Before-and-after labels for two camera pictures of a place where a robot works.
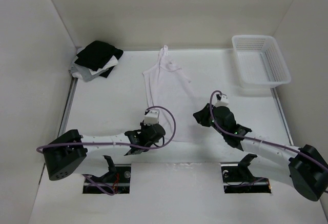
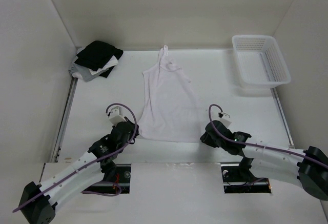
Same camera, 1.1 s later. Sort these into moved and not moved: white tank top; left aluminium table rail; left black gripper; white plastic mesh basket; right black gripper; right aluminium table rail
Moved: left black gripper; right black gripper
Not moved: left aluminium table rail; white tank top; right aluminium table rail; white plastic mesh basket
